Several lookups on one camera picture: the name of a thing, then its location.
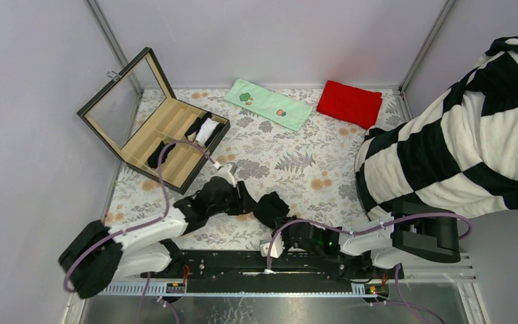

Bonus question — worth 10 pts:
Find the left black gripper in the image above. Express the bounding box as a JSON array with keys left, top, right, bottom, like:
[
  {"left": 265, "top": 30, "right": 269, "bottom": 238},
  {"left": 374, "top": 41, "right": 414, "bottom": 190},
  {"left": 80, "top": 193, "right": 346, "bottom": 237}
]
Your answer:
[{"left": 207, "top": 182, "right": 259, "bottom": 219}]

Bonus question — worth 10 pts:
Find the black garment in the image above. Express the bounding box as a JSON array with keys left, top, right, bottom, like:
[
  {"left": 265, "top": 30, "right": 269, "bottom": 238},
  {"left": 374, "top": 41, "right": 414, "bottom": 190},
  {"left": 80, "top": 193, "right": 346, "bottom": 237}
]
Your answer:
[{"left": 252, "top": 192, "right": 290, "bottom": 230}]

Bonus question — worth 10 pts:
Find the black underwear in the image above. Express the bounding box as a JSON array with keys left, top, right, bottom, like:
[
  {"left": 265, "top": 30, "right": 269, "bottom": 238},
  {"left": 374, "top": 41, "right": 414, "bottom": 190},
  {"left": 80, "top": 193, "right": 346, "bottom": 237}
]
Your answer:
[{"left": 147, "top": 140, "right": 176, "bottom": 169}]

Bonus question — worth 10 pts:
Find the black wooden compartment box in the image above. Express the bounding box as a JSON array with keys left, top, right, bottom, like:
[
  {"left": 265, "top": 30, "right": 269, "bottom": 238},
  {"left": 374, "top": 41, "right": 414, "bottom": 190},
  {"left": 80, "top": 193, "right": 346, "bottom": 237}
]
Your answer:
[{"left": 77, "top": 47, "right": 207, "bottom": 194}]

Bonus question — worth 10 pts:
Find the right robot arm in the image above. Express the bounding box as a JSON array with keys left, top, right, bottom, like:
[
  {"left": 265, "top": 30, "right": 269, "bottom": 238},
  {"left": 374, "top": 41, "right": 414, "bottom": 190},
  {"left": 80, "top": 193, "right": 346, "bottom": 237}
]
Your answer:
[{"left": 264, "top": 202, "right": 472, "bottom": 278}]

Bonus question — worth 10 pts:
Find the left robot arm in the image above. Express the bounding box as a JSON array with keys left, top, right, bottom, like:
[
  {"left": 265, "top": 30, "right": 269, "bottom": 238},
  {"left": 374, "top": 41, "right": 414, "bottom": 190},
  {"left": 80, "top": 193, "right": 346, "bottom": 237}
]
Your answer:
[{"left": 58, "top": 176, "right": 257, "bottom": 299}]

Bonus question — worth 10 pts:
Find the floral patterned table mat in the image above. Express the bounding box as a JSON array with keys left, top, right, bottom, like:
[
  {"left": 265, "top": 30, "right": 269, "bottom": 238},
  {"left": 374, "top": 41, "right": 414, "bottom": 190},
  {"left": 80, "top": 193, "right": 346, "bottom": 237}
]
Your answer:
[{"left": 103, "top": 89, "right": 405, "bottom": 250}]

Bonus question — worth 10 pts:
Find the white rolled cloth in box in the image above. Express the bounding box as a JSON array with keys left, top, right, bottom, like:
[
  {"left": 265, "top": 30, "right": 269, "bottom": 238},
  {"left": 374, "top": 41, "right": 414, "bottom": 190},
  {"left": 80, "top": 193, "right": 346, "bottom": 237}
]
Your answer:
[{"left": 195, "top": 118, "right": 220, "bottom": 147}]

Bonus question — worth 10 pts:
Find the black rolled sock in box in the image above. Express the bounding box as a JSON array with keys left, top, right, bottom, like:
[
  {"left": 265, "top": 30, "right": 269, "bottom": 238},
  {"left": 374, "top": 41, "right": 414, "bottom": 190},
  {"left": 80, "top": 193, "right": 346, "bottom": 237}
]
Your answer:
[{"left": 184, "top": 112, "right": 212, "bottom": 142}]

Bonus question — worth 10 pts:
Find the light green printed cloth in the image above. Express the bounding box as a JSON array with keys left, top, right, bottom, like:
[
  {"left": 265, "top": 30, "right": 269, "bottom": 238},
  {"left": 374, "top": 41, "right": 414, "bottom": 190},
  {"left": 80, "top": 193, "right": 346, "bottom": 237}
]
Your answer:
[{"left": 224, "top": 79, "right": 313, "bottom": 131}]

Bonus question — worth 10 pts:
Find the red folded cloth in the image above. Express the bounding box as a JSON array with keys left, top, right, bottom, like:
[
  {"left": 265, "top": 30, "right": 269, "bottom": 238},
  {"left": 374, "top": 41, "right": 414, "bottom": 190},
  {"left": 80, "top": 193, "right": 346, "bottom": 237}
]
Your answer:
[{"left": 316, "top": 80, "right": 382, "bottom": 130}]

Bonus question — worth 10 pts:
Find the black white checkered blanket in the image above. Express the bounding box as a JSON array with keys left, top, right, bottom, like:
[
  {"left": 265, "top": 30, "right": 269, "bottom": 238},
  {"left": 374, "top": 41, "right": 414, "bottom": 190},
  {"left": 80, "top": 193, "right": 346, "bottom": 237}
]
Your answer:
[{"left": 354, "top": 36, "right": 518, "bottom": 220}]

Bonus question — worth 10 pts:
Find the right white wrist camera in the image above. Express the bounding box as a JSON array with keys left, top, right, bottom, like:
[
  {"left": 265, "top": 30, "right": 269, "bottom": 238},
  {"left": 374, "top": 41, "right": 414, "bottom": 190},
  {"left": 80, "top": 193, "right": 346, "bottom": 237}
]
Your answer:
[{"left": 259, "top": 238, "right": 284, "bottom": 259}]

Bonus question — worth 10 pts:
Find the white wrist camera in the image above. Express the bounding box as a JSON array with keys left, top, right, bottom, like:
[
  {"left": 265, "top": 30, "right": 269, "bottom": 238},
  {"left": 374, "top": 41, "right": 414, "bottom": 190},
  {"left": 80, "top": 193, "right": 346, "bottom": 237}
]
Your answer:
[
  {"left": 259, "top": 238, "right": 284, "bottom": 259},
  {"left": 213, "top": 161, "right": 237, "bottom": 186}
]

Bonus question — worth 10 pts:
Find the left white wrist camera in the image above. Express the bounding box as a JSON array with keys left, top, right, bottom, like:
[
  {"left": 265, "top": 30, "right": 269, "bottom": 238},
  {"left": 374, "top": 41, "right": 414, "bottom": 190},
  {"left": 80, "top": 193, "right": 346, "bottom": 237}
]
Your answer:
[{"left": 213, "top": 161, "right": 237, "bottom": 186}]

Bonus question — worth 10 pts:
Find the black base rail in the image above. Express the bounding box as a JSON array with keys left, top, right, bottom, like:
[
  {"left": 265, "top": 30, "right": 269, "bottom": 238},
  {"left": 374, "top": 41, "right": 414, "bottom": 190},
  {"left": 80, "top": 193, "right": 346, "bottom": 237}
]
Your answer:
[{"left": 150, "top": 250, "right": 404, "bottom": 294}]

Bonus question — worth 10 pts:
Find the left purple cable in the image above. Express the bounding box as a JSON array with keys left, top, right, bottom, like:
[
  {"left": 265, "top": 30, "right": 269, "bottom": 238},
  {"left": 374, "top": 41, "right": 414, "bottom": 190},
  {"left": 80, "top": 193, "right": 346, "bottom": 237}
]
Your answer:
[{"left": 62, "top": 140, "right": 219, "bottom": 324}]

